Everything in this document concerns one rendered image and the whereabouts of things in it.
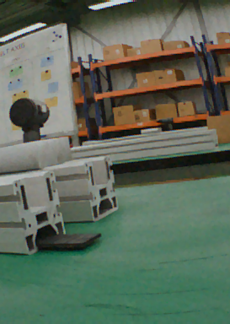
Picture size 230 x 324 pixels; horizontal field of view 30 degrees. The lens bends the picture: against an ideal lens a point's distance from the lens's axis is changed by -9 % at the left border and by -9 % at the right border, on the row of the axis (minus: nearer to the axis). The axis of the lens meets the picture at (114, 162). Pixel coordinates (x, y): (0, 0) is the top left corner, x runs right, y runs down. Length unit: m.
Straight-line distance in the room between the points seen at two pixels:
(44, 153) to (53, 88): 3.06
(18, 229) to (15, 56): 3.59
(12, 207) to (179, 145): 1.57
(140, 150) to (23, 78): 2.07
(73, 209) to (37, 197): 0.12
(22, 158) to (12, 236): 0.22
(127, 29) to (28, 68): 8.20
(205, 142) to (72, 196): 1.37
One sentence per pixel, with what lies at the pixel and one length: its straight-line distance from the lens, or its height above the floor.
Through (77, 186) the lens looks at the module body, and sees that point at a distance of 0.66.
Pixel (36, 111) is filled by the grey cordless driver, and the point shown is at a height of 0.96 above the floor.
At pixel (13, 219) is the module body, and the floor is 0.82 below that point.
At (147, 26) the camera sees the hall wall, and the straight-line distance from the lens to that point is 11.76.
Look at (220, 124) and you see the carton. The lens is 2.42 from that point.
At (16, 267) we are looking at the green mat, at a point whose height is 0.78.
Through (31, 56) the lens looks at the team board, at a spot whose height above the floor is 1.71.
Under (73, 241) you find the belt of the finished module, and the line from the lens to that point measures 0.50.
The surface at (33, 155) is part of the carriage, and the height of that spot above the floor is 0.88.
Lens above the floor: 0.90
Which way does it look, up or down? 3 degrees down
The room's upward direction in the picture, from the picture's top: 8 degrees counter-clockwise
